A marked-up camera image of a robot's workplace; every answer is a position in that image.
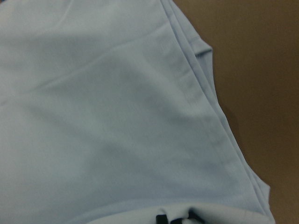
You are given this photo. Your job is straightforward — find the light blue t-shirt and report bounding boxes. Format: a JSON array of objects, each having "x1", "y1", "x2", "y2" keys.
[{"x1": 0, "y1": 0, "x2": 275, "y2": 224}]

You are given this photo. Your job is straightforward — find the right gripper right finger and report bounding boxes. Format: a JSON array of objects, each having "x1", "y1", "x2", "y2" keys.
[{"x1": 170, "y1": 211, "x2": 203, "y2": 224}]

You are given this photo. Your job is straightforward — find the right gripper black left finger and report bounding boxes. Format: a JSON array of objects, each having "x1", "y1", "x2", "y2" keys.
[{"x1": 156, "y1": 214, "x2": 166, "y2": 224}]

